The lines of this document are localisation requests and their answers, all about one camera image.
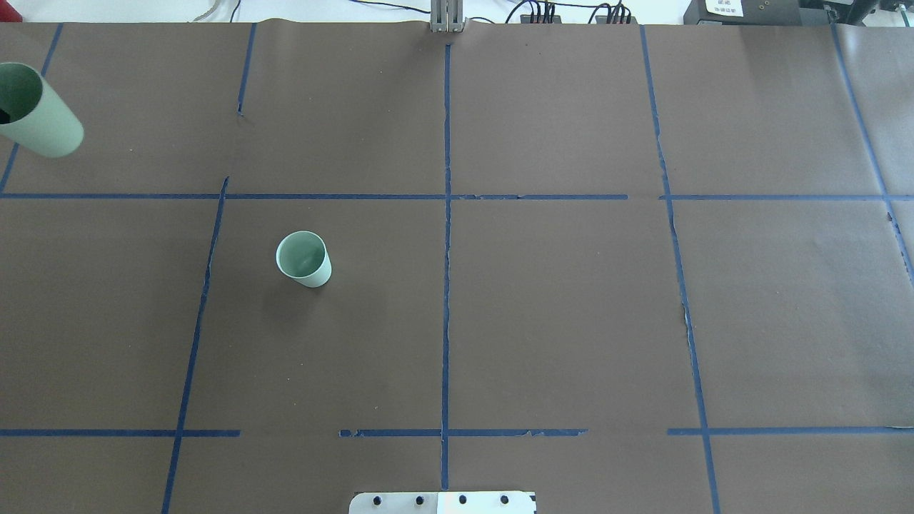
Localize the green cup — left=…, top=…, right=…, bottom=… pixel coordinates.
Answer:
left=275, top=231, right=333, bottom=288
left=1, top=62, right=84, bottom=158

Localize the far black orange power strip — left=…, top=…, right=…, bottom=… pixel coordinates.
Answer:
left=505, top=1, right=562, bottom=25

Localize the black orange power strip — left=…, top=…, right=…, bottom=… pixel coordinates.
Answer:
left=505, top=1, right=562, bottom=25
left=587, top=1, right=637, bottom=25

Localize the near black orange power strip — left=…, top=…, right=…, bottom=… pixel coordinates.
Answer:
left=587, top=1, right=637, bottom=25

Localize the black computer box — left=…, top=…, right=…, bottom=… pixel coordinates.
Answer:
left=683, top=1, right=831, bottom=26

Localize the aluminium frame post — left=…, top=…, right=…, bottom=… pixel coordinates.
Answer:
left=430, top=0, right=466, bottom=33

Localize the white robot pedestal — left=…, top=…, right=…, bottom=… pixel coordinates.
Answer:
left=348, top=490, right=538, bottom=513

